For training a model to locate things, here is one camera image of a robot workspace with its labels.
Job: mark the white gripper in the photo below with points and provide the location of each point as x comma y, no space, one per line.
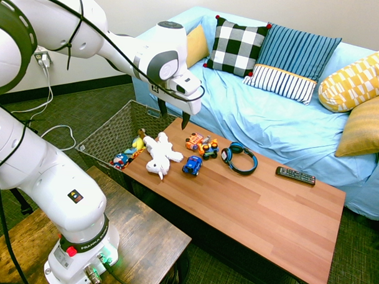
191,104

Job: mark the white stuffed unicorn toy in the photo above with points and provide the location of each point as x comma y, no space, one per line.
159,153

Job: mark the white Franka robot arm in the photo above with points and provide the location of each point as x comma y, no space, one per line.
36,161

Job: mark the orange toy buggy black wheels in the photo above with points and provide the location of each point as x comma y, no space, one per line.
209,149

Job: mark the blue toy truck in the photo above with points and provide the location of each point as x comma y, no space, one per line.
192,164

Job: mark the brown woven basket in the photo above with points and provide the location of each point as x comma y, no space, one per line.
115,127

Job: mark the brown plush dog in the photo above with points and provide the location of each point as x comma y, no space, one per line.
142,133

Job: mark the yellow blue plush doll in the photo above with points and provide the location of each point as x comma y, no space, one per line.
138,144

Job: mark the orange flame pattern cloth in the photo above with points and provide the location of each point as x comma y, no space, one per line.
138,152

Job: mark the blue black headphones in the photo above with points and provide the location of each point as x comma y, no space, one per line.
228,154

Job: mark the Captain America plush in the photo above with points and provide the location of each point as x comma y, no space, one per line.
120,159

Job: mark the plain yellow pillow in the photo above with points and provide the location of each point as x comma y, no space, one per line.
197,45

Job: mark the light blue covered sofa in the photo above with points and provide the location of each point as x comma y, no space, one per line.
255,119

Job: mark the black white checkered pillow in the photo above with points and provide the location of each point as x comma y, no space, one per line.
236,47

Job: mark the reddish wooden coffee table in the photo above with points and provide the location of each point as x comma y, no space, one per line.
252,212

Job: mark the rustic dark wood side table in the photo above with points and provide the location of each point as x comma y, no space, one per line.
148,240

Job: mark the blue striped pillow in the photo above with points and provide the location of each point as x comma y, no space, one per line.
289,58

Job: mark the black remote control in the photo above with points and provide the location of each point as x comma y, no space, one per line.
295,175

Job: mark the black stand leg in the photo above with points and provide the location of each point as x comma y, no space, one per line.
20,201

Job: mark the yellow white patterned bolster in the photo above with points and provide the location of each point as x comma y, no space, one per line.
350,82

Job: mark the orange yellow striped pillow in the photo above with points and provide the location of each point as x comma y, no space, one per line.
367,126

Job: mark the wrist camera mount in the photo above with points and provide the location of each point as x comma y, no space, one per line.
185,82

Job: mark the wall outlet with chargers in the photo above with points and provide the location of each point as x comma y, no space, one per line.
43,58

